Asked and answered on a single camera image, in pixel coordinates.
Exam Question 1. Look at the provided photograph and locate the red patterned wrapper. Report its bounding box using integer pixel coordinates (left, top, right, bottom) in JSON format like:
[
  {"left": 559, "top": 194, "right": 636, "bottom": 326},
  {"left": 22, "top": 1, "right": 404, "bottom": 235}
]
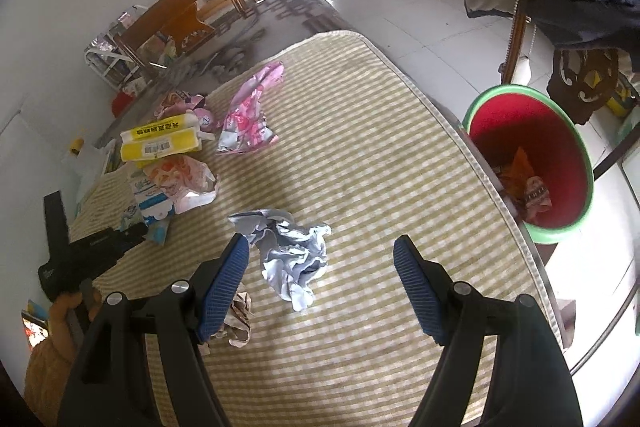
[{"left": 152, "top": 91, "right": 218, "bottom": 132}]

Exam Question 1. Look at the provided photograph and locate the wooden dining chair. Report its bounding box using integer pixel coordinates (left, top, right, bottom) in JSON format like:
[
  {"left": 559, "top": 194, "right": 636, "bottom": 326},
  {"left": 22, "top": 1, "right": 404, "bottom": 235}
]
[{"left": 112, "top": 0, "right": 261, "bottom": 80}]

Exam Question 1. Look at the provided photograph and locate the pink foil wrapper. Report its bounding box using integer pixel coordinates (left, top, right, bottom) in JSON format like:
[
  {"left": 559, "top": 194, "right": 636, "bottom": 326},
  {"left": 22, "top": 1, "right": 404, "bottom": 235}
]
[{"left": 215, "top": 62, "right": 286, "bottom": 155}]

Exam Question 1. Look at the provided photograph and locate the orange plastic bag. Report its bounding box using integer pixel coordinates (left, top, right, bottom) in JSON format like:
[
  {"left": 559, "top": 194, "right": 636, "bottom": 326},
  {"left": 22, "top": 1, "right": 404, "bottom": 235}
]
[{"left": 497, "top": 147, "right": 538, "bottom": 202}]

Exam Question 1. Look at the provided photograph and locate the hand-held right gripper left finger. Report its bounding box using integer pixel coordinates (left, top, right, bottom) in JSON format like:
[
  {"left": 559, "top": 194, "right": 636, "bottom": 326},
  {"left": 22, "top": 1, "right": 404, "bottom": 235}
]
[{"left": 57, "top": 233, "right": 251, "bottom": 427}]

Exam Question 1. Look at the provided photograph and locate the blue-white carton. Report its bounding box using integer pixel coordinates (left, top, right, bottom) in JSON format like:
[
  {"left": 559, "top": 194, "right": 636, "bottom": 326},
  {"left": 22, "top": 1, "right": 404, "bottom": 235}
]
[{"left": 120, "top": 169, "right": 176, "bottom": 248}]

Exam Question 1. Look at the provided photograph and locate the brown paper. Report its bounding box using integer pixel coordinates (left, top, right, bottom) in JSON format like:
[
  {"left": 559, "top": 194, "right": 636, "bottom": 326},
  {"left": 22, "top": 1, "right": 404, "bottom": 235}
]
[{"left": 207, "top": 284, "right": 253, "bottom": 349}]

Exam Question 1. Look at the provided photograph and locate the yellow plastic packet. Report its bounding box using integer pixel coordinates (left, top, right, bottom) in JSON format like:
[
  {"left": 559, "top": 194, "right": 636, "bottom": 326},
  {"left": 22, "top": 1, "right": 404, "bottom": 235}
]
[{"left": 120, "top": 114, "right": 203, "bottom": 164}]

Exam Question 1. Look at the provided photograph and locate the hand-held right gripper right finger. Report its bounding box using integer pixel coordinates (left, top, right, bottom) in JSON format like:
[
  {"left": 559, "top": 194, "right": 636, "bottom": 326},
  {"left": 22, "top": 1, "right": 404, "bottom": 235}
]
[{"left": 392, "top": 234, "right": 583, "bottom": 427}]

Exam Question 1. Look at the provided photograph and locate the red bin with green rim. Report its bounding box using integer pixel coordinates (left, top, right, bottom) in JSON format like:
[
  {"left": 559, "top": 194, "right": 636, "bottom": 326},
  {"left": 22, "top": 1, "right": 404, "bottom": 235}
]
[{"left": 462, "top": 84, "right": 596, "bottom": 245}]

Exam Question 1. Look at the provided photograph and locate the person's left forearm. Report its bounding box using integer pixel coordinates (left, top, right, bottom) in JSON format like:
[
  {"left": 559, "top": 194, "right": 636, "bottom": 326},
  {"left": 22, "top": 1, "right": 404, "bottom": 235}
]
[{"left": 22, "top": 332, "right": 88, "bottom": 427}]

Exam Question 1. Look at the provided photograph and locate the light blue paper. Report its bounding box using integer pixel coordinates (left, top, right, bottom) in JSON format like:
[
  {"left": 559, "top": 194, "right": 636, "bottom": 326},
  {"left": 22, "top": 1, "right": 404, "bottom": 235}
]
[{"left": 227, "top": 208, "right": 333, "bottom": 313}]

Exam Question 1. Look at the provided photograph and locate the yellow white striped mat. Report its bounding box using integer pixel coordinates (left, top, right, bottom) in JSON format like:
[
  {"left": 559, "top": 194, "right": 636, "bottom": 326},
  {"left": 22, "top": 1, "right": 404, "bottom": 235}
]
[{"left": 67, "top": 31, "right": 563, "bottom": 427}]

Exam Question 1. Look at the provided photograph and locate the white orange printed bag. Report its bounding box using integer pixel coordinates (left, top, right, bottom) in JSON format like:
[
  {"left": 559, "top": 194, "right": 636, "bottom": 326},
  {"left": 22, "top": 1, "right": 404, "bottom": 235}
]
[{"left": 142, "top": 154, "right": 221, "bottom": 215}]

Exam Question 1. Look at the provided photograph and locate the white metal rack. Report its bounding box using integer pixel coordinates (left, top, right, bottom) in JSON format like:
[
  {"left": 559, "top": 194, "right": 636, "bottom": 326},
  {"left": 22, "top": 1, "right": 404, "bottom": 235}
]
[{"left": 82, "top": 34, "right": 146, "bottom": 90}]

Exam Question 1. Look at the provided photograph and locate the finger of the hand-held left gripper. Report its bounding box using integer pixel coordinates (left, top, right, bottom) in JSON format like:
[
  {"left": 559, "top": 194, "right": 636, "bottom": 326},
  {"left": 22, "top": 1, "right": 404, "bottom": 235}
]
[{"left": 112, "top": 223, "right": 150, "bottom": 258}]

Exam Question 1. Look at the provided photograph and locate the person's left hand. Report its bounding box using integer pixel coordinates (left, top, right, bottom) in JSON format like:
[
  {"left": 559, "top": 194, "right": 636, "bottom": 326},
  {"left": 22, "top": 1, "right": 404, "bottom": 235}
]
[{"left": 50, "top": 279, "right": 103, "bottom": 348}]

